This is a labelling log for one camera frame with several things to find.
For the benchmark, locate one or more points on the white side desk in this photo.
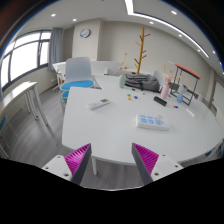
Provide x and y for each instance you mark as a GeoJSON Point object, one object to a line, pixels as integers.
{"type": "Point", "coordinates": [29, 92]}

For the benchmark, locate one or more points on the round wall clock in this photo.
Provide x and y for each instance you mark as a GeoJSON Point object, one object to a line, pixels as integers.
{"type": "Point", "coordinates": [85, 33]}

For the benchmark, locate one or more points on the grey curtain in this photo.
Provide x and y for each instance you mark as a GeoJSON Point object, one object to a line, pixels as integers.
{"type": "Point", "coordinates": [55, 47]}

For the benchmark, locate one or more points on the pink bottle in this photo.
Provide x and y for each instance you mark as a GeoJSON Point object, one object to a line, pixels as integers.
{"type": "Point", "coordinates": [165, 88]}

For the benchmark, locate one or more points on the light blue vase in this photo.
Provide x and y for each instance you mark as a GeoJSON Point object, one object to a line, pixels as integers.
{"type": "Point", "coordinates": [182, 90]}

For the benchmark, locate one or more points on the black rack orange top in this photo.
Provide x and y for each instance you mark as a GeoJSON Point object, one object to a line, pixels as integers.
{"type": "Point", "coordinates": [182, 76]}

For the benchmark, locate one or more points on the white chair blue cushion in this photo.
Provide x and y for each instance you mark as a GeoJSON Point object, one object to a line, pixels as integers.
{"type": "Point", "coordinates": [77, 74]}

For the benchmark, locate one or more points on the grey backpack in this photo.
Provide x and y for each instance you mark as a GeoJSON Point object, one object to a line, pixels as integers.
{"type": "Point", "coordinates": [143, 82]}

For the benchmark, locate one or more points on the wooden coat stand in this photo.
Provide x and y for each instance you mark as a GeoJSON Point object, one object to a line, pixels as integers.
{"type": "Point", "coordinates": [142, 51]}

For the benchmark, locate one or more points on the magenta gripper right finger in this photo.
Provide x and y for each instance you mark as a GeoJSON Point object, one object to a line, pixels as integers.
{"type": "Point", "coordinates": [153, 166]}

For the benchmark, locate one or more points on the black rectangular case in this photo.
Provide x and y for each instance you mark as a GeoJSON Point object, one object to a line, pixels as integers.
{"type": "Point", "coordinates": [160, 101]}

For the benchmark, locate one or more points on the green vase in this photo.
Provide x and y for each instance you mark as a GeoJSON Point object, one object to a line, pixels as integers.
{"type": "Point", "coordinates": [122, 80]}

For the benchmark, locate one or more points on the white remote control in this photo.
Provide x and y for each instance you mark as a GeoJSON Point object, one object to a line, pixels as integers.
{"type": "Point", "coordinates": [98, 104]}

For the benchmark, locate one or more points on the black marker pen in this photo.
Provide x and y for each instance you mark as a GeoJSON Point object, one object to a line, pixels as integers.
{"type": "Point", "coordinates": [138, 91]}

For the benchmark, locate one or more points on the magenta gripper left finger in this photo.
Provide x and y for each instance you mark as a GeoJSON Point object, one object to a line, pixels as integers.
{"type": "Point", "coordinates": [72, 166]}

